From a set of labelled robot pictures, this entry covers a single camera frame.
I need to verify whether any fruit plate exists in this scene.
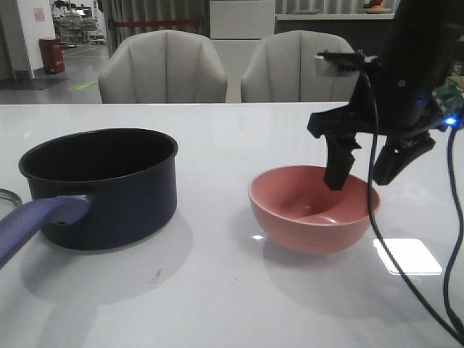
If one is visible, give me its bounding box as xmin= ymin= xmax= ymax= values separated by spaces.
xmin=361 ymin=0 xmax=392 ymax=15

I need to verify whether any grey chair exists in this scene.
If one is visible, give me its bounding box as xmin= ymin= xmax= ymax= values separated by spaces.
xmin=241 ymin=30 xmax=359 ymax=103
xmin=99 ymin=30 xmax=228 ymax=104

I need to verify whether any pink bowl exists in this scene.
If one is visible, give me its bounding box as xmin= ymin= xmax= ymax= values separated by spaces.
xmin=248 ymin=165 xmax=370 ymax=254

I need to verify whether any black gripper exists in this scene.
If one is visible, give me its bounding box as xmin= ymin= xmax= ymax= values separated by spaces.
xmin=307 ymin=74 xmax=444 ymax=191

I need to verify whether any grey curtain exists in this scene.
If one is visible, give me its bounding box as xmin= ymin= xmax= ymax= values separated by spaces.
xmin=99 ymin=0 xmax=210 ymax=55

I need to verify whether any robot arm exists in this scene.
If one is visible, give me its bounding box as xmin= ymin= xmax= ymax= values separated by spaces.
xmin=307 ymin=1 xmax=463 ymax=190

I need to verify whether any left grey chair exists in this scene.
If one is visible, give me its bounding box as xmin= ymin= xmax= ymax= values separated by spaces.
xmin=99 ymin=30 xmax=228 ymax=104

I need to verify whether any glass pot lid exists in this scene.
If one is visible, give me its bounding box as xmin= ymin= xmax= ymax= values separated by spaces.
xmin=0 ymin=188 xmax=22 ymax=208

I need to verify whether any dark kitchen counter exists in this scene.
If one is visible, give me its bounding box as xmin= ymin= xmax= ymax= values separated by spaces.
xmin=274 ymin=13 xmax=394 ymax=56

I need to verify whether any red trash bin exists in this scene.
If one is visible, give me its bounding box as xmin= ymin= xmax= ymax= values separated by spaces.
xmin=38 ymin=38 xmax=65 ymax=75

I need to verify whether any dark blue pot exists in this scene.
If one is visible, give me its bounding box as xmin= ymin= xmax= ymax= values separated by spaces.
xmin=1 ymin=128 xmax=178 ymax=264

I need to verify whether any black cable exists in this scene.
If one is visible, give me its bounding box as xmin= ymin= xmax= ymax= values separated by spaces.
xmin=357 ymin=70 xmax=464 ymax=336

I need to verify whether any right grey chair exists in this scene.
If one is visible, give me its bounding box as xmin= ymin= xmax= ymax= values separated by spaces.
xmin=241 ymin=30 xmax=359 ymax=103

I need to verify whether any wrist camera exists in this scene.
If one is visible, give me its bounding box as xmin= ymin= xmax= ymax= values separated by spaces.
xmin=314 ymin=51 xmax=378 ymax=78

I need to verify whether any red barrier belt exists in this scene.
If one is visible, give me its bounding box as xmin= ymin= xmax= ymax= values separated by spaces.
xmin=113 ymin=17 xmax=202 ymax=28

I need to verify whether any white refrigerator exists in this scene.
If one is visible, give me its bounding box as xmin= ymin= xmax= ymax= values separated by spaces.
xmin=210 ymin=1 xmax=276 ymax=104

